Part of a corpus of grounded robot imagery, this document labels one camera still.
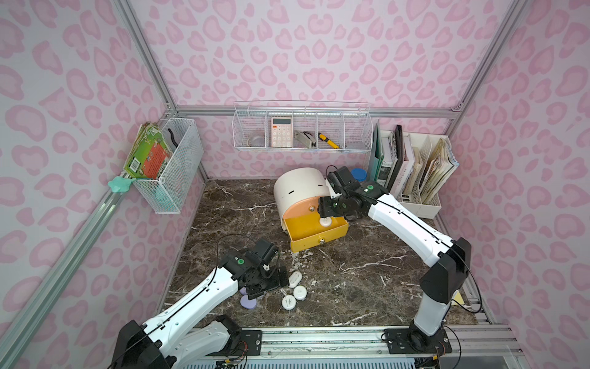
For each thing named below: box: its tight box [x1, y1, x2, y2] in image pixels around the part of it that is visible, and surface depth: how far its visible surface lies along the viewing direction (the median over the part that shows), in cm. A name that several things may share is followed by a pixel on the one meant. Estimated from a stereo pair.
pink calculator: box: [271, 116, 292, 148], surface depth 97 cm
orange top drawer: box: [282, 196, 320, 220], surface depth 83 cm
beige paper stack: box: [420, 137, 461, 204], surface depth 95 cm
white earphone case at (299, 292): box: [293, 285, 308, 301], surface depth 84 cm
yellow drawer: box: [283, 211, 349, 253], surface depth 84 cm
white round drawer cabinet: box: [273, 167, 331, 234], surface depth 92 cm
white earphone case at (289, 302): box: [281, 294, 297, 311], surface depth 82 cm
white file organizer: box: [378, 129, 451, 220], surface depth 101 cm
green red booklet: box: [123, 121, 173, 180], surface depth 73 cm
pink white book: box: [390, 133, 415, 200], surface depth 95 cm
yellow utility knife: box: [318, 132, 344, 150], surface depth 100 cm
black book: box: [384, 124, 405, 193], surface depth 94 cm
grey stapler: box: [294, 129, 318, 148], surface depth 101 cm
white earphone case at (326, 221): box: [319, 216, 332, 227], surface depth 92 cm
